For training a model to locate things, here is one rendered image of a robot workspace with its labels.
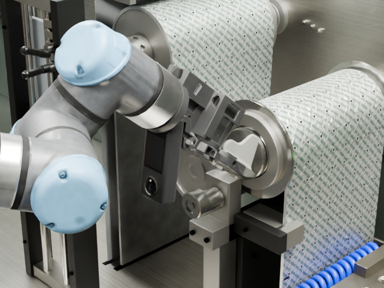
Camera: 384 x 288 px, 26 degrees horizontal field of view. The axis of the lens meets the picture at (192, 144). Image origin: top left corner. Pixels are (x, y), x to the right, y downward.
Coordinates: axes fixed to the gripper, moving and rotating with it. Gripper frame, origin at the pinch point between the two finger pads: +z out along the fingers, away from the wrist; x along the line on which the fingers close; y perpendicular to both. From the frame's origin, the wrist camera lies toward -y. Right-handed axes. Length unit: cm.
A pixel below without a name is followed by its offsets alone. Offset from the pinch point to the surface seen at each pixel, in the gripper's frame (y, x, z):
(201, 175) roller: -1.7, 10.9, 6.7
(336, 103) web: 16.5, -3.5, 9.4
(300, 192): 2.1, -5.6, 8.6
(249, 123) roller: 7.1, 0.6, -1.6
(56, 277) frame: -28.6, 35.5, 13.7
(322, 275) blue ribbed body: -6.8, -7.3, 21.8
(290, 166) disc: 4.2, -6.2, 2.2
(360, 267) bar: -2.9, -10.5, 25.4
